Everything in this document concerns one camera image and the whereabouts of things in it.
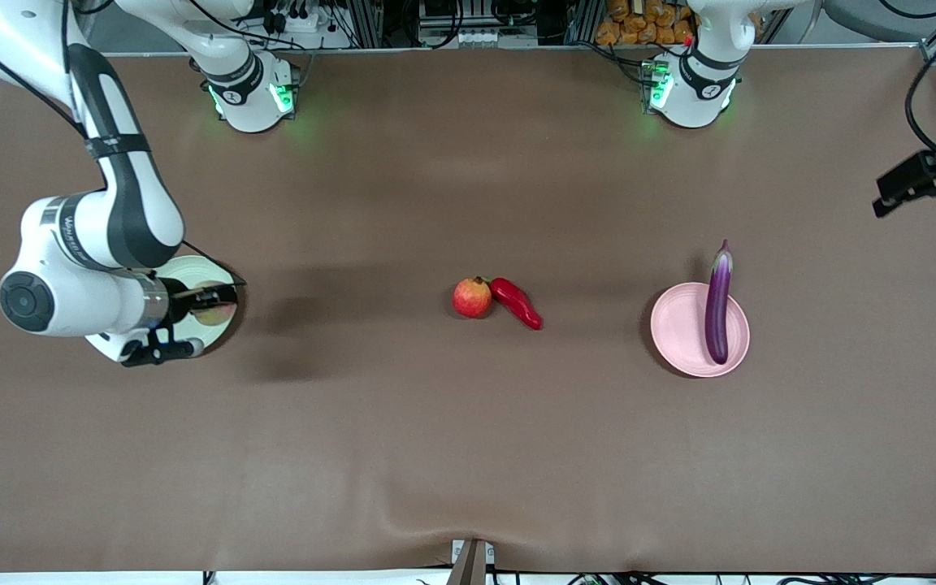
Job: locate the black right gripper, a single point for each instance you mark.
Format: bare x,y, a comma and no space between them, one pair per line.
176,296

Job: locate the yellow pink peach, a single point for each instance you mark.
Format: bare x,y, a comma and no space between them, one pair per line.
216,315

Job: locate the purple eggplant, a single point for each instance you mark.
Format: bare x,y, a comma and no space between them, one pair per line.
718,309

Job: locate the red pomegranate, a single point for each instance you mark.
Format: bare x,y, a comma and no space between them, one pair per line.
472,299

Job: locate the red chili pepper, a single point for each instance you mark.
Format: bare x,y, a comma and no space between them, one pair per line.
517,304

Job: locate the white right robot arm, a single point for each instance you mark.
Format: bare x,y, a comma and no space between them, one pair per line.
78,244

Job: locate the light green round plate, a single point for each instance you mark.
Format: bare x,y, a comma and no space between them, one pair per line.
212,333

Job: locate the grey round seat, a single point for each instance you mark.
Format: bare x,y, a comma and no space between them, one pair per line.
874,20

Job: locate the table cover cloth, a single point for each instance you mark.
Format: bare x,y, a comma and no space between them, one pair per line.
435,455

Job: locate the white power strip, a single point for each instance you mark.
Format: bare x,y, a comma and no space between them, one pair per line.
297,20

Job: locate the pink round plate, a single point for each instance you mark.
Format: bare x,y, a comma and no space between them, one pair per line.
683,329

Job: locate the bag of orange items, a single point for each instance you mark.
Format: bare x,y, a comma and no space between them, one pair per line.
647,24

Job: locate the metal table edge clamp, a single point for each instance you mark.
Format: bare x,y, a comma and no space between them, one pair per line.
472,562

